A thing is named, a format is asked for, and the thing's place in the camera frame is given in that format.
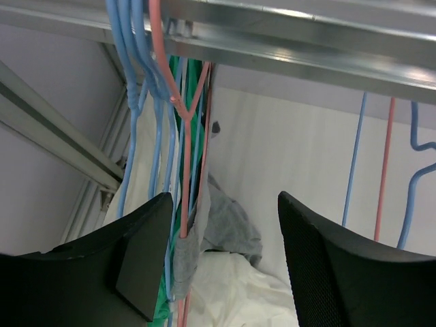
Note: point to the pink wire hanger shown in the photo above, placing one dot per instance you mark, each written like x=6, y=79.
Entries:
x=384, y=169

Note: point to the aluminium hanging rail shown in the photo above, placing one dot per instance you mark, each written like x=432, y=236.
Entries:
x=304, y=46

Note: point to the light blue wire hanger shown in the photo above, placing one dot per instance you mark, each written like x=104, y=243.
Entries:
x=408, y=217

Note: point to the left aluminium frame post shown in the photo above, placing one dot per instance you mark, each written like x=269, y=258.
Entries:
x=63, y=133

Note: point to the white garment pile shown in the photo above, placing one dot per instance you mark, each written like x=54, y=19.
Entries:
x=244, y=159

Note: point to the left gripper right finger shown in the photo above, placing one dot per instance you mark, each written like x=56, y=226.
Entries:
x=340, y=278

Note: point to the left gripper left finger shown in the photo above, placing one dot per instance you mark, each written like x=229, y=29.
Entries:
x=109, y=277

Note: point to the bundle of coloured hangers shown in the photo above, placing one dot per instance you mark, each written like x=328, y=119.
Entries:
x=169, y=111

